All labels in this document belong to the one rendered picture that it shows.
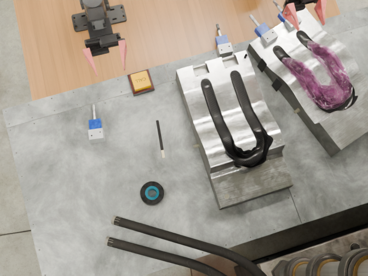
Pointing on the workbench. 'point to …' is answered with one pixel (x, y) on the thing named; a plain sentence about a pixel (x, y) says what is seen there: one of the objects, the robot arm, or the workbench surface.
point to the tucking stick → (160, 139)
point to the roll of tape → (150, 190)
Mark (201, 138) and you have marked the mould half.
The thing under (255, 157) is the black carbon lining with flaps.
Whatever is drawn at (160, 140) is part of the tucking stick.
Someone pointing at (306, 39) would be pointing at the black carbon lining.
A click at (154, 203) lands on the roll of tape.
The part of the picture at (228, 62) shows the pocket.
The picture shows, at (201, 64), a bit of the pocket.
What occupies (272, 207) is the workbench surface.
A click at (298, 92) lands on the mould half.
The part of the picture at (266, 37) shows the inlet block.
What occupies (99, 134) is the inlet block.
